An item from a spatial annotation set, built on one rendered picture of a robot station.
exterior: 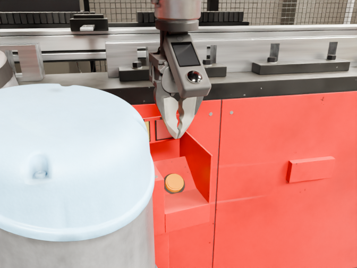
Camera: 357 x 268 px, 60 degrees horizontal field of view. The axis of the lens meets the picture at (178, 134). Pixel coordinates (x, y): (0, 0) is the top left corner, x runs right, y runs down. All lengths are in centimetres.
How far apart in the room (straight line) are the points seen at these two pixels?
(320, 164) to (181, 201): 56
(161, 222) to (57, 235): 44
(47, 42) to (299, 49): 82
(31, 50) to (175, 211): 56
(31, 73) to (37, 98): 69
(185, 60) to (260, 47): 53
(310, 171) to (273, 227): 24
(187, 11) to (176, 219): 37
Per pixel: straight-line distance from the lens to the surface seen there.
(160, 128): 68
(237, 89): 85
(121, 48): 88
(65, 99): 22
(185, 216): 61
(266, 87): 88
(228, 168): 93
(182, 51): 50
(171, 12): 50
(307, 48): 107
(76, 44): 115
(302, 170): 103
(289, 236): 120
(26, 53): 91
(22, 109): 21
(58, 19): 129
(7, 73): 30
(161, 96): 53
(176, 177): 65
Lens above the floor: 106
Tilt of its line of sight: 23 degrees down
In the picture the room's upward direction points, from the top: straight up
